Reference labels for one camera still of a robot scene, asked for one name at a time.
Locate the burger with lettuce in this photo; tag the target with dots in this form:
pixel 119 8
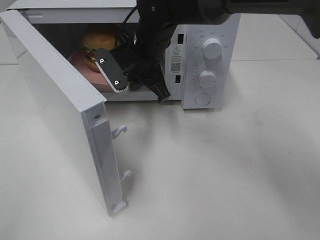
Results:
pixel 94 37

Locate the round white door button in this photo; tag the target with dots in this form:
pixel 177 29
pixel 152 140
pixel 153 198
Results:
pixel 203 99

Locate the pink round plate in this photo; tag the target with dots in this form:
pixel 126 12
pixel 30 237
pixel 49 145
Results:
pixel 95 78

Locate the white warning label sticker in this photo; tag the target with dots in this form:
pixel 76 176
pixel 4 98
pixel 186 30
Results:
pixel 173 59

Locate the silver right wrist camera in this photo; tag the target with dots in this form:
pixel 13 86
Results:
pixel 110 70

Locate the lower white timer knob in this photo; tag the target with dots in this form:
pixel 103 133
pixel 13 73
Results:
pixel 207 79

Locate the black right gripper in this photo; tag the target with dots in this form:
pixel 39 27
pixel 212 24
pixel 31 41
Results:
pixel 140 56

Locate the white microwave door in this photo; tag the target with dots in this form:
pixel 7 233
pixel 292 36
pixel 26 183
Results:
pixel 72 108

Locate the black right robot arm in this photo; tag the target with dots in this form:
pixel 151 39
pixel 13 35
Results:
pixel 216 12

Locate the upper white power knob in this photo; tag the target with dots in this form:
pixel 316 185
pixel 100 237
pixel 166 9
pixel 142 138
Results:
pixel 212 48

